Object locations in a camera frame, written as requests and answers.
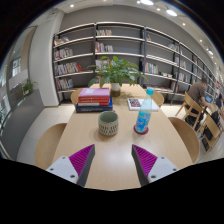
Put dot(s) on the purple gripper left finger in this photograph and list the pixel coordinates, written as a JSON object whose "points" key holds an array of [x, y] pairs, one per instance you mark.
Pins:
{"points": [[74, 168]]}

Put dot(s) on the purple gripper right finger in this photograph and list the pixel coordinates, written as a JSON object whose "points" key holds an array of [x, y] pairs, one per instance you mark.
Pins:
{"points": [[149, 167]]}

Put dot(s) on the clear blue-label water bottle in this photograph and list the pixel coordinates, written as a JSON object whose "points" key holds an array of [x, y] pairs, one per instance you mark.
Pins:
{"points": [[145, 111]]}

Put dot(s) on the wooden chair near left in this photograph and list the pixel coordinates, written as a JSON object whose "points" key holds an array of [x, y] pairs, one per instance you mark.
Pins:
{"points": [[47, 144]]}

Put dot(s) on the red round coaster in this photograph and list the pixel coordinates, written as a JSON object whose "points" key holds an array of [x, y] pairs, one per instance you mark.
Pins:
{"points": [[141, 132]]}

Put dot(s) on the wooden chair near right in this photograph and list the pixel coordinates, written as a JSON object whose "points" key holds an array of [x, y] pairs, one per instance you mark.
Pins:
{"points": [[188, 136]]}

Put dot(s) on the patterned ceramic cup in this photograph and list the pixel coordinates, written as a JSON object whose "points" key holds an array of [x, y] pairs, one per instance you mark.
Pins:
{"points": [[108, 123]]}

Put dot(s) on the open magazine on table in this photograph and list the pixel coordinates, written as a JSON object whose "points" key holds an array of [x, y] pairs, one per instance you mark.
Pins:
{"points": [[135, 104]]}

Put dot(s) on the stack of books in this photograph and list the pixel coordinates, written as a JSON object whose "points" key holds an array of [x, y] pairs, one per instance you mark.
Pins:
{"points": [[94, 100]]}

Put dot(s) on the wooden chair right foreground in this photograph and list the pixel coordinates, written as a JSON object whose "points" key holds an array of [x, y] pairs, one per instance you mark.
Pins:
{"points": [[211, 132]]}

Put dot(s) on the wooden chair far right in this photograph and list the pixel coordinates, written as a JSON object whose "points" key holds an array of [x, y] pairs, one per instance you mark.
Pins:
{"points": [[158, 98]]}

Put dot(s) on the wooden chair under person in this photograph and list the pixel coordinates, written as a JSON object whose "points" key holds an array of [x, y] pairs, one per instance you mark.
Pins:
{"points": [[191, 109]]}

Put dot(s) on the wooden chair far left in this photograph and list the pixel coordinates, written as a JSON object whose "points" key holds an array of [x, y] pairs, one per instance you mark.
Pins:
{"points": [[75, 95]]}

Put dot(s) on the laptop on right table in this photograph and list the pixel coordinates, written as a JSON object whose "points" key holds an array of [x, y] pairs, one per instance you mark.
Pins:
{"points": [[208, 99]]}

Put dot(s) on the seated person brown shirt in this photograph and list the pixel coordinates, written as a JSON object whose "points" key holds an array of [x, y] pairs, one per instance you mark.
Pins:
{"points": [[197, 93]]}

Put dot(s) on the small plant left window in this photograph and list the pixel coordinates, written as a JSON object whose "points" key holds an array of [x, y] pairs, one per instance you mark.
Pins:
{"points": [[27, 88]]}

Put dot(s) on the green potted plant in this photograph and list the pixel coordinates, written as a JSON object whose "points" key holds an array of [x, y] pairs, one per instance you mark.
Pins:
{"points": [[115, 71]]}

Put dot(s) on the large grey bookshelf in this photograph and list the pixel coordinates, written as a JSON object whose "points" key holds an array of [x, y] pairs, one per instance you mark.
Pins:
{"points": [[168, 65]]}

